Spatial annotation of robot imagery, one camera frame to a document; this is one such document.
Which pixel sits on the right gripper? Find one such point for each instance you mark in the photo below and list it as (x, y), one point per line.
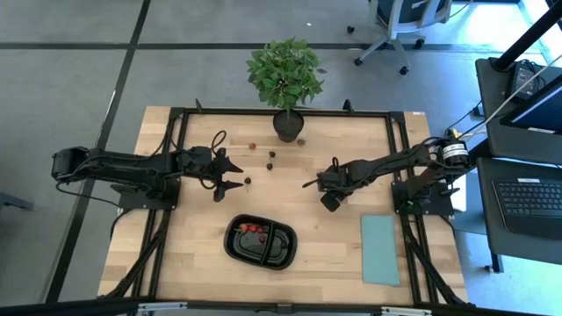
(336, 181)

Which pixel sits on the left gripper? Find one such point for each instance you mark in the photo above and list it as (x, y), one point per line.
(199, 164)

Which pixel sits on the black plastic two-compartment container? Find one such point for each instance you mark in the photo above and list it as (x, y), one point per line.
(246, 253)

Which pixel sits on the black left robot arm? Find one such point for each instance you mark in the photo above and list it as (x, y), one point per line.
(123, 167)

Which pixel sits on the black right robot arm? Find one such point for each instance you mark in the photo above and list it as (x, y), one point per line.
(395, 162)

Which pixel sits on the teal folded cloth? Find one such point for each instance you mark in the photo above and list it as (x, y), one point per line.
(379, 250)

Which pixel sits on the green potted plant black pot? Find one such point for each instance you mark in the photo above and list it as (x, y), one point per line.
(285, 74)

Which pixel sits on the yellow plug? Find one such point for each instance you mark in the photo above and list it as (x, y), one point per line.
(454, 133)

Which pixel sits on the dark side desk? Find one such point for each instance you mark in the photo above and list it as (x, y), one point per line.
(489, 83)
(487, 246)

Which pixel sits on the white office swivel chair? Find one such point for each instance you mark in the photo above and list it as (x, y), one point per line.
(408, 11)

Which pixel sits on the black computer keyboard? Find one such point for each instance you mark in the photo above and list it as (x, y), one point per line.
(527, 206)

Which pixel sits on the grey furniture leg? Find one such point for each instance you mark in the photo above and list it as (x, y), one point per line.
(13, 201)

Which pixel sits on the black power adapter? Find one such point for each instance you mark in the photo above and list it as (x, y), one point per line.
(522, 79)

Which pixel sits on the black computer monitor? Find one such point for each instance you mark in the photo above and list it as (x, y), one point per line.
(544, 109)

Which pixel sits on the black diagonal pole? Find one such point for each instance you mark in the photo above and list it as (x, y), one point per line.
(527, 37)

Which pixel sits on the black aluminium table frame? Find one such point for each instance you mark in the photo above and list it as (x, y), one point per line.
(219, 111)

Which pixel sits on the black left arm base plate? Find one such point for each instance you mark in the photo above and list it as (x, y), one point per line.
(131, 202)

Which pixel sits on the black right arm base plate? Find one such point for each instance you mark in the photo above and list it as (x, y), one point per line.
(439, 207)

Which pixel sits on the silver metal bracket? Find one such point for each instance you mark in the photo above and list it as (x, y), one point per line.
(162, 306)
(406, 311)

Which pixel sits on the black camera rig bar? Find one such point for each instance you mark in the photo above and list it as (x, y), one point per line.
(66, 308)

